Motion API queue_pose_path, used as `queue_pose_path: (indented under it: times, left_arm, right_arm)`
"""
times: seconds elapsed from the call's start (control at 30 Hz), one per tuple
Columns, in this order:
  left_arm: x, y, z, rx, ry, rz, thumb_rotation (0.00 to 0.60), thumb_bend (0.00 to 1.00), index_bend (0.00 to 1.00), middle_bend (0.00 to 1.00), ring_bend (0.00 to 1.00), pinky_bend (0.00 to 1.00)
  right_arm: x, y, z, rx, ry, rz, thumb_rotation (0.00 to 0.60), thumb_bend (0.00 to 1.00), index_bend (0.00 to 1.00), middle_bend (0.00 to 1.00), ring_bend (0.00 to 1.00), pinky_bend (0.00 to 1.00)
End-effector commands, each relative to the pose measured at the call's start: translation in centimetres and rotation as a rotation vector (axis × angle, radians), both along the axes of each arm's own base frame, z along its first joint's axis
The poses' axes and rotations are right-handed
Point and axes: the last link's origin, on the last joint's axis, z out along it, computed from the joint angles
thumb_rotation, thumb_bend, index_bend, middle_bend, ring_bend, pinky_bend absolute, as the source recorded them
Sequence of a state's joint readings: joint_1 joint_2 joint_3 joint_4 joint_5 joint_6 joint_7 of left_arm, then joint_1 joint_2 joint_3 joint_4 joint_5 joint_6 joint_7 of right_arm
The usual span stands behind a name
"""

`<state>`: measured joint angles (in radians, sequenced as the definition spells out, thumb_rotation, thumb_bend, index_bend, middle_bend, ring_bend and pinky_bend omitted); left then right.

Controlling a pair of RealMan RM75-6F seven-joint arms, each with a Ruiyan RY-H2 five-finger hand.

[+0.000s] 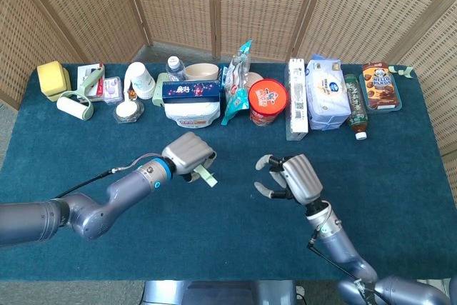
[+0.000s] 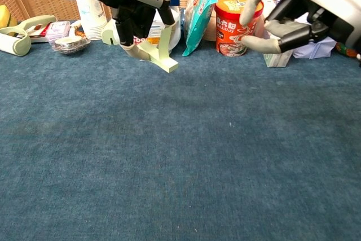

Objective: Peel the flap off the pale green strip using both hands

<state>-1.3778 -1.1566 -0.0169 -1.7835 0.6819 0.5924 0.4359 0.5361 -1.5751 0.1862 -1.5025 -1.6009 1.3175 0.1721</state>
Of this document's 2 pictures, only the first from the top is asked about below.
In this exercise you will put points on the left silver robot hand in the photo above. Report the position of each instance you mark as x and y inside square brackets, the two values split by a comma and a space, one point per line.
[187, 153]

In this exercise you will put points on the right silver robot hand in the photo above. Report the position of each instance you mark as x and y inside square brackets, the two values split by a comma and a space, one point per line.
[301, 178]

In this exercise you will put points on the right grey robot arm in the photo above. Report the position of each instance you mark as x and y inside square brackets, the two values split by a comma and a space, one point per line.
[342, 248]

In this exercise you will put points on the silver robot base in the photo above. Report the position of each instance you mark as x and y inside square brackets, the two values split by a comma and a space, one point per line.
[218, 292]

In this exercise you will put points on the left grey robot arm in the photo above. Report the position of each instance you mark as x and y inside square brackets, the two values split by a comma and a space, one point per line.
[118, 192]

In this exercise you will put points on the white round tub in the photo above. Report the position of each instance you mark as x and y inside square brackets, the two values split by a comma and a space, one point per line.
[193, 114]

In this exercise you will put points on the dark blue long box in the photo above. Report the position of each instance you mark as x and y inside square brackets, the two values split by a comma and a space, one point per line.
[191, 91]

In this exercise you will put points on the pale green holder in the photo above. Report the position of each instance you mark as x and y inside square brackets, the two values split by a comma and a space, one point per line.
[158, 92]

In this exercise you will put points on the teal snack bag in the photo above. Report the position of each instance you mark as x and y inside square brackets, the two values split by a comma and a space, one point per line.
[235, 101]

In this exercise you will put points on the small round glass jar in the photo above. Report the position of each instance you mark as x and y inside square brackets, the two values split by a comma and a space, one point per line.
[128, 110]

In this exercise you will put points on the white long box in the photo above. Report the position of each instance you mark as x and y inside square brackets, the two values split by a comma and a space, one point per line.
[297, 101]

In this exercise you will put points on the small brown snack packet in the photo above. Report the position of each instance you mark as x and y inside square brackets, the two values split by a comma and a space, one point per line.
[132, 93]

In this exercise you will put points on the beige bowl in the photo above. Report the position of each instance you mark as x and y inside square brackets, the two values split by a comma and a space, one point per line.
[201, 72]

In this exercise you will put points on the clear water bottle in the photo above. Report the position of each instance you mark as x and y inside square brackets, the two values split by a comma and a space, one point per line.
[175, 69]

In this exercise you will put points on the red lidded can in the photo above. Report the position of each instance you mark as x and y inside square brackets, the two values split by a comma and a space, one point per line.
[267, 99]

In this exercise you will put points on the small blue packet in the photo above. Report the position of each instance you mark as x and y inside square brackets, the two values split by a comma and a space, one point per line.
[223, 74]

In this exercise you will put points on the white blue tissue pack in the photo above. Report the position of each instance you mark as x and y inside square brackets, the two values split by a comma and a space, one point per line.
[327, 94]

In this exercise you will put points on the stack of white paper cups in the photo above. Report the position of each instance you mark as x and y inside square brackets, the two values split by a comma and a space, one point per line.
[141, 78]

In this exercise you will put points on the green tea bottle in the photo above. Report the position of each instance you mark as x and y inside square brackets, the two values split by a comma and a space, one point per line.
[356, 108]

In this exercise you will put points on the blue table cloth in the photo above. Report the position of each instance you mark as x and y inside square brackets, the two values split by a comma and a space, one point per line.
[214, 240]

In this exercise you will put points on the clear purple plastic box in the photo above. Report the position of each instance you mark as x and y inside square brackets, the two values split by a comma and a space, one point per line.
[113, 90]

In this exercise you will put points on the beige round container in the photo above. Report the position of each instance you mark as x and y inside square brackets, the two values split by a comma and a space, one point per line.
[254, 79]

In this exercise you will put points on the Hello Panda biscuit box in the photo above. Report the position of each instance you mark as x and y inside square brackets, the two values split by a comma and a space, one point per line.
[380, 85]

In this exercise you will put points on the green lint roller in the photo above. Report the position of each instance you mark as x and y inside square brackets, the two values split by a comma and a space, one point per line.
[73, 106]

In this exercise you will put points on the white and red carton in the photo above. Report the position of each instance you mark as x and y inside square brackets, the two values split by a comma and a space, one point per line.
[87, 73]

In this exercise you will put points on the green paper strip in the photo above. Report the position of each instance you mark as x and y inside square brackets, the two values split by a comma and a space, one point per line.
[402, 71]

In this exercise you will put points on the yellow sponge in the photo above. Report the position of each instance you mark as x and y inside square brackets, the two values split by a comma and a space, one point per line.
[50, 76]

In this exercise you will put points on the woven rattan folding screen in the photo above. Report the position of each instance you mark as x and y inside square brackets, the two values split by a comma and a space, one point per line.
[250, 5]

